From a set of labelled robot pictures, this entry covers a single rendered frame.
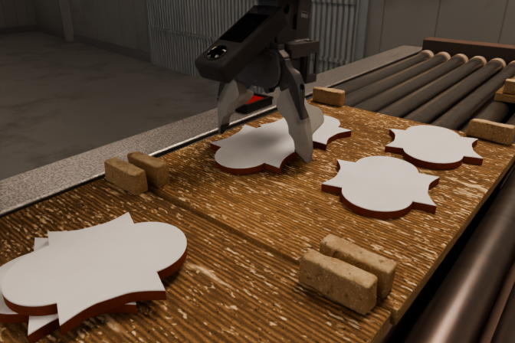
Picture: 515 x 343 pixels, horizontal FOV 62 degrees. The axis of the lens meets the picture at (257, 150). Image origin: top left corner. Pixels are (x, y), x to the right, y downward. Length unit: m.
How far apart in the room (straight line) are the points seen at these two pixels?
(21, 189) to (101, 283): 0.28
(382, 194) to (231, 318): 0.22
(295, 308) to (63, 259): 0.18
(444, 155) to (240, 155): 0.26
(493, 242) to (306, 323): 0.23
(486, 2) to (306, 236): 2.75
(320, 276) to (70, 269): 0.19
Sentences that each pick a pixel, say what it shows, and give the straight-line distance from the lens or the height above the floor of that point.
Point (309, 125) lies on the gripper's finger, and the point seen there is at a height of 0.99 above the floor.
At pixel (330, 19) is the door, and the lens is 3.56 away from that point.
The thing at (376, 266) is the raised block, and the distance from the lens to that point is 0.33.
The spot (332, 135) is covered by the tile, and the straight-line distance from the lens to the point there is 0.61.
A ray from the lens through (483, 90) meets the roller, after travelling 1.04.
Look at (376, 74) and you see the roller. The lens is 1.11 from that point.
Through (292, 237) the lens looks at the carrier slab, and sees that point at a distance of 0.40.
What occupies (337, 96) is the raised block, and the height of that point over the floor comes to 0.95.
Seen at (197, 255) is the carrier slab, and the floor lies 0.94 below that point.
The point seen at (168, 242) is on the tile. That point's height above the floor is 0.96.
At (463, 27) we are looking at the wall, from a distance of 3.12.
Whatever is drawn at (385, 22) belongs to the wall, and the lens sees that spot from 3.35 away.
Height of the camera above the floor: 1.16
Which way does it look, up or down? 23 degrees down
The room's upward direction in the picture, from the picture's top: straight up
